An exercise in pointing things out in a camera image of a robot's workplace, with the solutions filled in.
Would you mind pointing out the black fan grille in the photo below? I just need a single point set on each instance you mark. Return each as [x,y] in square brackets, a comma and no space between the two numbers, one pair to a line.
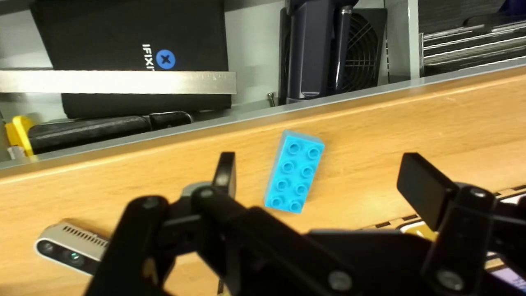
[364,50]

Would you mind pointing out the purple booklet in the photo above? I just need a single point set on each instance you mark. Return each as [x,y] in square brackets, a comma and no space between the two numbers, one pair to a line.
[512,279]

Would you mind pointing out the blue toy building brick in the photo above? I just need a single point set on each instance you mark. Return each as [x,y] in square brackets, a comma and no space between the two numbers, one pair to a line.
[293,174]

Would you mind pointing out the dark upright device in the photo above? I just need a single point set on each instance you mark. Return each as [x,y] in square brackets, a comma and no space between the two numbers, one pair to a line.
[314,50]

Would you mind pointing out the black cylindrical tool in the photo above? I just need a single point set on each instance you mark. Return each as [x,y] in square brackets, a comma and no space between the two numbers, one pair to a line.
[92,133]

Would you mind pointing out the grey metal table leg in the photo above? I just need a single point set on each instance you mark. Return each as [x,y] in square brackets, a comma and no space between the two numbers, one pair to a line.
[403,39]

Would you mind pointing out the silver depth camera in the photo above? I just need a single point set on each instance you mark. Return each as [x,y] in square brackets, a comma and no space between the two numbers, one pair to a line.
[71,248]

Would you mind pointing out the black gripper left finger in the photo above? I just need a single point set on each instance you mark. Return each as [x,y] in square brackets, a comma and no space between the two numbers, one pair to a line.
[219,220]

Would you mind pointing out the small yellow object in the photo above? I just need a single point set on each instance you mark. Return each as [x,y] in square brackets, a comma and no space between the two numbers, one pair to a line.
[18,134]

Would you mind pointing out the black box with blue circle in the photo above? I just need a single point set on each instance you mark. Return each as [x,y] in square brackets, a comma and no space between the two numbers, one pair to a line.
[109,34]

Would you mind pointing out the dark slatted rack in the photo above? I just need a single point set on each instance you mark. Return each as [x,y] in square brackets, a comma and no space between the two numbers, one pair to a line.
[477,44]

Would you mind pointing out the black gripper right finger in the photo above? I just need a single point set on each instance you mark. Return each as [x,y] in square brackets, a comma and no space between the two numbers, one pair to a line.
[428,187]

